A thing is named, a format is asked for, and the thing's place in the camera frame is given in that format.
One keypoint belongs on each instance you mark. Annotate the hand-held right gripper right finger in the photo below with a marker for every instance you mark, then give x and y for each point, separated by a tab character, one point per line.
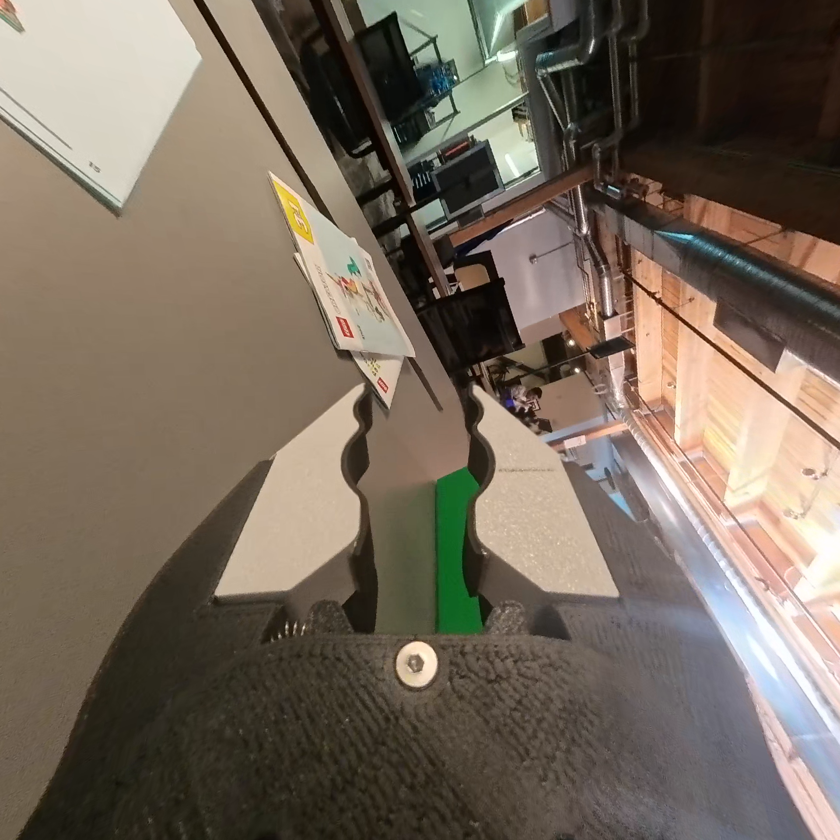
544	531

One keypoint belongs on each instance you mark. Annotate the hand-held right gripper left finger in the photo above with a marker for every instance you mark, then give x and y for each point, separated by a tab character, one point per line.
295	525

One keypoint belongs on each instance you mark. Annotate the green baseplate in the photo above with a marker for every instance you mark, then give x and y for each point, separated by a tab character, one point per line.
453	558

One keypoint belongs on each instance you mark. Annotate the closed instruction booklet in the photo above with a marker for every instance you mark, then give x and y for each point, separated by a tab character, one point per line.
384	380

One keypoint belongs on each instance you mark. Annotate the black hanging sign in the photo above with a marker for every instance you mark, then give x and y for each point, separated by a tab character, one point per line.
608	346

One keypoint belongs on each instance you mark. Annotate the black plastic crate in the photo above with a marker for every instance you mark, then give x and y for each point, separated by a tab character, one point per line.
472	325

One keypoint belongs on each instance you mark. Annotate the closed booklet with yellow corner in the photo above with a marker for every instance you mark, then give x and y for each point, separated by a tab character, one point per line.
354	295

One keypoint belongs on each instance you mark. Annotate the black framed chair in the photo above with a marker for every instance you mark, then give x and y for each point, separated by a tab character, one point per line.
474	277

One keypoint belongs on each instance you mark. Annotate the computer monitor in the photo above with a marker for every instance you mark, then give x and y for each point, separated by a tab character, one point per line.
467	178

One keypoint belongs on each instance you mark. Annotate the black shelf rack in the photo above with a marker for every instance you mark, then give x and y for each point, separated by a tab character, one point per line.
387	65

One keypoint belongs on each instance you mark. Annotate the metal ceiling pipes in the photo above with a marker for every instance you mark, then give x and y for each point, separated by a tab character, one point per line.
564	59

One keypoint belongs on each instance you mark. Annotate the open instruction booklet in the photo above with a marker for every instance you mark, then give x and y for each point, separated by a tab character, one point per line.
98	85

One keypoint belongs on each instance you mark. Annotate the silver spiral duct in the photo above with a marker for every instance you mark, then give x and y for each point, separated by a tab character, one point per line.
605	289

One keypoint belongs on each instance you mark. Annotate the large dark ceiling duct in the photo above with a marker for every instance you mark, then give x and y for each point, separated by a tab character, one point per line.
735	269

